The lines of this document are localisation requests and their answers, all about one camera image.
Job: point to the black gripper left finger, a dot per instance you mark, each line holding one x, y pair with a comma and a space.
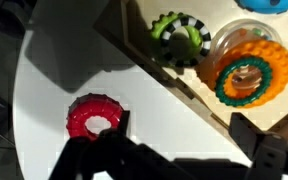
124, 121

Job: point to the wooden slatted tray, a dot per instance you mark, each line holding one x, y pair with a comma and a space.
140, 50

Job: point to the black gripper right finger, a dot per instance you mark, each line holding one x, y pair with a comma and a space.
245, 133

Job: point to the clear plastic dome toy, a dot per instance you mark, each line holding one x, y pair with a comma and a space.
232, 33

